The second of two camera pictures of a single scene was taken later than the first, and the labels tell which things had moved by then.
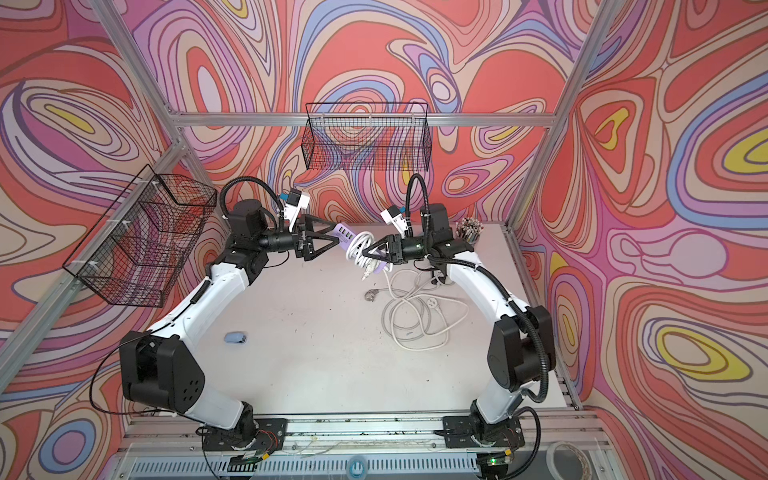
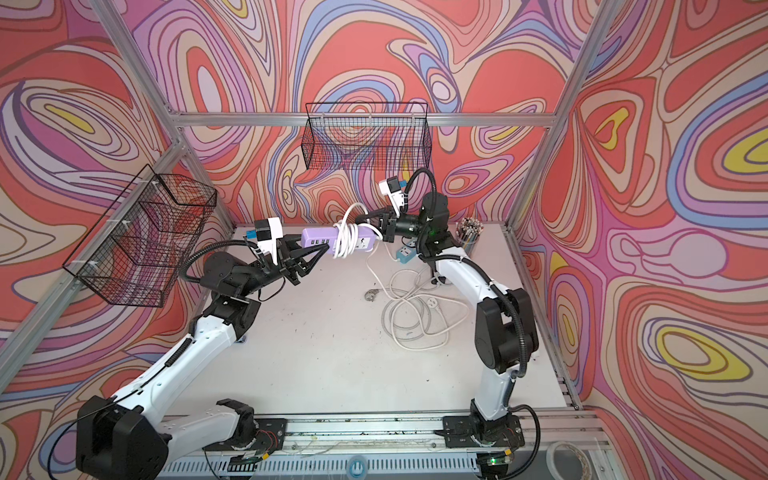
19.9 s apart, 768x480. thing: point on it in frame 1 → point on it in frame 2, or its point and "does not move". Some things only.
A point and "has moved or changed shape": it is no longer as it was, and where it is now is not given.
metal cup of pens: [469, 229] does not move
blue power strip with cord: [406, 317] has moved or changed shape
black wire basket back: [367, 136] does not move
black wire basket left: [135, 250] does not move
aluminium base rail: [169, 447] does not move
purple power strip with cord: [354, 244] has moved or changed shape
